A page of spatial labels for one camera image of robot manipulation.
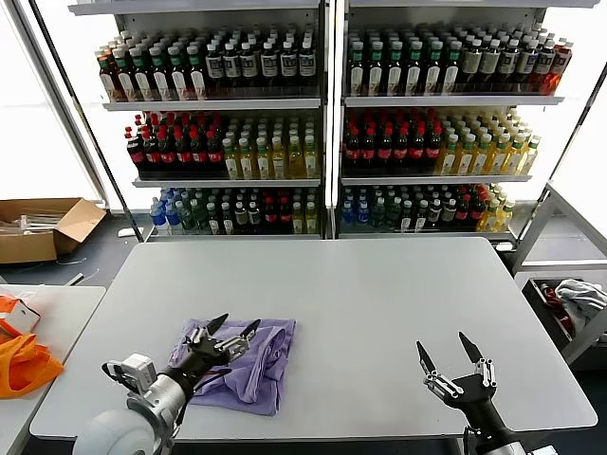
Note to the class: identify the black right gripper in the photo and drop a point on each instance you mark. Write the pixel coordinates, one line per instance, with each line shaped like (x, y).
(476, 403)

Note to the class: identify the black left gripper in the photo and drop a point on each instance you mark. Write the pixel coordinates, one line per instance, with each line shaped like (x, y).
(194, 365)

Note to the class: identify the purple printed t-shirt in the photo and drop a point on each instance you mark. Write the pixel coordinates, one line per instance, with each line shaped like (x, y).
(265, 369)

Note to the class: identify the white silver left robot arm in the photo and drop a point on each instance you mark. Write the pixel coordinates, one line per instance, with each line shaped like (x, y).
(156, 400)

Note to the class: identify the grey white clothes pile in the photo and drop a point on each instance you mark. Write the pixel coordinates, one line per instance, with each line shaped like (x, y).
(581, 296)

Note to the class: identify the black storage bin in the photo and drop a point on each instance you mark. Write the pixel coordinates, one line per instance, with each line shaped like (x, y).
(552, 324)

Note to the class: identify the green tinted bottle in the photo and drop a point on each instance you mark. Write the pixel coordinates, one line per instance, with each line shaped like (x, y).
(392, 215)
(199, 222)
(378, 215)
(186, 222)

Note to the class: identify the red striped cloth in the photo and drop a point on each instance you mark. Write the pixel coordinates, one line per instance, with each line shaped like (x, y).
(550, 294)

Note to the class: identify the blue water bottle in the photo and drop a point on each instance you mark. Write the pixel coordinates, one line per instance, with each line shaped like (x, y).
(172, 222)
(158, 220)
(363, 215)
(348, 215)

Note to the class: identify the red cap cola bottle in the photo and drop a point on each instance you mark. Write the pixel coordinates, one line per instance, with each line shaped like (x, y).
(433, 151)
(168, 158)
(401, 151)
(152, 158)
(270, 215)
(368, 151)
(477, 211)
(385, 151)
(284, 215)
(198, 158)
(352, 151)
(137, 158)
(463, 211)
(214, 158)
(183, 158)
(417, 151)

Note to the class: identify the yellow juice bottle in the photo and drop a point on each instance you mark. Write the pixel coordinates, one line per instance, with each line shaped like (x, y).
(528, 158)
(295, 163)
(465, 161)
(497, 161)
(263, 163)
(504, 218)
(279, 163)
(513, 161)
(480, 161)
(231, 163)
(488, 220)
(311, 163)
(298, 220)
(447, 161)
(246, 163)
(311, 220)

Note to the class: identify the small white floor object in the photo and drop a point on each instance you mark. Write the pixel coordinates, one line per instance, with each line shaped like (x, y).
(126, 232)

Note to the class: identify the white floor stick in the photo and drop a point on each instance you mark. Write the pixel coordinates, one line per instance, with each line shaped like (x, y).
(76, 279)

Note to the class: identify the grey metal rack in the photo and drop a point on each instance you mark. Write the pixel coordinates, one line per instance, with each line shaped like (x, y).
(533, 227)

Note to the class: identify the orange fabric bag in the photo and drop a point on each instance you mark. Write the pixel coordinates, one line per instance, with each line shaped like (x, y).
(28, 369)

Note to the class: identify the orange white carton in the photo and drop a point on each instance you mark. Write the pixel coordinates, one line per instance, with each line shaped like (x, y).
(23, 318)

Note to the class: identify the open cardboard box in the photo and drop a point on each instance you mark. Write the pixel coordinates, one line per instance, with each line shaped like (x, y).
(28, 246)

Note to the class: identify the white packing sheets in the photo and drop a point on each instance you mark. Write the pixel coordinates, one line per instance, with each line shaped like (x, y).
(33, 225)

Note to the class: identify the grey metal shelf unit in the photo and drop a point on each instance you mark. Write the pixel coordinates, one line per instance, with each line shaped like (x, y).
(450, 101)
(213, 104)

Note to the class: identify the black slanted pole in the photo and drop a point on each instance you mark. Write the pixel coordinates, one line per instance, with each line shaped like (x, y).
(565, 142)
(86, 118)

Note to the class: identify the green cap dark bottle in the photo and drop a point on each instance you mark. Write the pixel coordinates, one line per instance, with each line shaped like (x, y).
(196, 76)
(394, 71)
(141, 78)
(178, 78)
(160, 78)
(451, 71)
(375, 71)
(432, 71)
(413, 71)
(124, 78)
(356, 71)

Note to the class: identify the white cap dark bottle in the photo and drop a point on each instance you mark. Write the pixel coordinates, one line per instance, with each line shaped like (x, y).
(544, 64)
(508, 64)
(231, 66)
(288, 65)
(269, 66)
(214, 66)
(526, 64)
(248, 66)
(307, 64)

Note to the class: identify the beige label dark bottle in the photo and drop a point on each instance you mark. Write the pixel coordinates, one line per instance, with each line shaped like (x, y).
(489, 64)
(471, 64)

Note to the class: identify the red drink bottle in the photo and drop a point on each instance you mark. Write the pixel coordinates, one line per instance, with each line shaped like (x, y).
(562, 64)

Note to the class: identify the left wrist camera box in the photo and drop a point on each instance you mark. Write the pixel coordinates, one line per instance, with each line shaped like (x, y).
(137, 369)

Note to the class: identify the grey slanted window post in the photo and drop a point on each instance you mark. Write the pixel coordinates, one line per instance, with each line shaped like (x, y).
(60, 95)

